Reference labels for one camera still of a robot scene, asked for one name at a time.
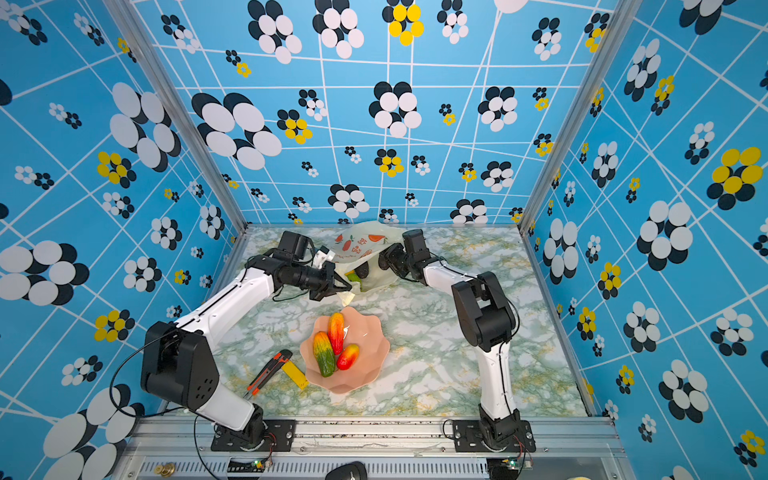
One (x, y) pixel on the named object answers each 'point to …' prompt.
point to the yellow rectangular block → (295, 374)
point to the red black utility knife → (268, 373)
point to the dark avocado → (362, 270)
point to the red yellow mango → (348, 357)
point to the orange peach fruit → (336, 332)
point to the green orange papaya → (324, 354)
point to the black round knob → (354, 470)
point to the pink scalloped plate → (359, 329)
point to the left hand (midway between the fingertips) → (353, 285)
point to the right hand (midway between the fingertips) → (383, 255)
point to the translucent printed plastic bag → (363, 243)
